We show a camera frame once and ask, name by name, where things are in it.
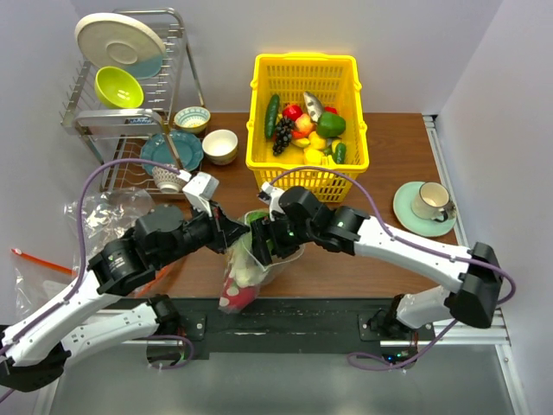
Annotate teal patterned small bowl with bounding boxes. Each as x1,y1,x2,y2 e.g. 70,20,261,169
173,106,211,134

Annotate crumpled clear plastic bag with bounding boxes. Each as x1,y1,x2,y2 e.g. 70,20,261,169
81,188,156,259

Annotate metal dish rack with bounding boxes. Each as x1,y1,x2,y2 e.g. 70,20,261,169
60,7,196,196

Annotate red toy dragon fruit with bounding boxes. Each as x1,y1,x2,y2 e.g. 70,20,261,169
219,278,259,314

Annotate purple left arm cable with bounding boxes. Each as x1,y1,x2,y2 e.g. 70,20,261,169
0,158,185,403

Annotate teal scalloped plate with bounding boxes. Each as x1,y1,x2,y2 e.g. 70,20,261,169
140,131,204,171

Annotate grey toy fish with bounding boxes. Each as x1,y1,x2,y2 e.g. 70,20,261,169
303,92,325,124

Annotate black toy grapes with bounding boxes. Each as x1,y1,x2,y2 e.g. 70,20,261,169
272,117,295,156

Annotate dotted clear zip bag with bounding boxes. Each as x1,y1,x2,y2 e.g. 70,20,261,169
219,233,305,314

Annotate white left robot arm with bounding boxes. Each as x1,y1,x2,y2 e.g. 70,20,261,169
1,202,250,393

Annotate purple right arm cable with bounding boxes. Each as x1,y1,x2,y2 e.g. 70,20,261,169
270,166,518,373

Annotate mint green saucer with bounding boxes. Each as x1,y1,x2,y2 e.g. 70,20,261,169
392,182,457,238

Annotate green toy lettuce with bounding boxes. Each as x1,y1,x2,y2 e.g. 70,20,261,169
227,230,269,287

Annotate green bell pepper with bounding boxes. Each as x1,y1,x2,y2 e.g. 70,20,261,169
316,112,346,137

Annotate long dark cucumber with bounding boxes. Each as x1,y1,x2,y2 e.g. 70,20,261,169
264,93,280,139

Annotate lime green bowl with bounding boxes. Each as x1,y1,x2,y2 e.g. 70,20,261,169
94,67,144,109

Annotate patterned grey bowl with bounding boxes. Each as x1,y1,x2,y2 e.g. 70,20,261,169
152,166,187,194

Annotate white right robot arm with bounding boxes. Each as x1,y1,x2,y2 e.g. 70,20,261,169
251,182,503,340

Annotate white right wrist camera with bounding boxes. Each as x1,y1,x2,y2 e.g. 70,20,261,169
257,182,284,221

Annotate cream speckled mug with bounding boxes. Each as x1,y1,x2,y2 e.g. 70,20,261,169
410,182,456,223

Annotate yellow toy fruit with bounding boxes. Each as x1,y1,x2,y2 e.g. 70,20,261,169
308,131,328,150

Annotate yellow plastic basket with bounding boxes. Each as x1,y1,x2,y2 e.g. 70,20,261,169
245,51,371,202

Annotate cream ceramic bowl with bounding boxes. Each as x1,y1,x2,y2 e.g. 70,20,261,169
202,130,238,166

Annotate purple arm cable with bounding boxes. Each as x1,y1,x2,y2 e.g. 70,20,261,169
270,166,518,373
0,158,185,403

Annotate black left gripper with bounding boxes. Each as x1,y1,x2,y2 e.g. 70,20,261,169
155,197,251,268

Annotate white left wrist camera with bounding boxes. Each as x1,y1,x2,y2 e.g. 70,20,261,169
178,169,219,217

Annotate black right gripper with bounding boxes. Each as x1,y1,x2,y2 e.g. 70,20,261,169
247,211,317,267

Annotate small green cucumber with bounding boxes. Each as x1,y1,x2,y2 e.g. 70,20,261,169
332,142,346,164

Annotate large cream blue plate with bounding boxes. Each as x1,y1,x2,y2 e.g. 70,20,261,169
74,13,166,80

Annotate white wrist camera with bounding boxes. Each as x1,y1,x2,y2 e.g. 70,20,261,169
178,169,219,217
257,182,284,221

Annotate toy peach apple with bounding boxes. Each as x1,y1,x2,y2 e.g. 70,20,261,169
296,113,315,135

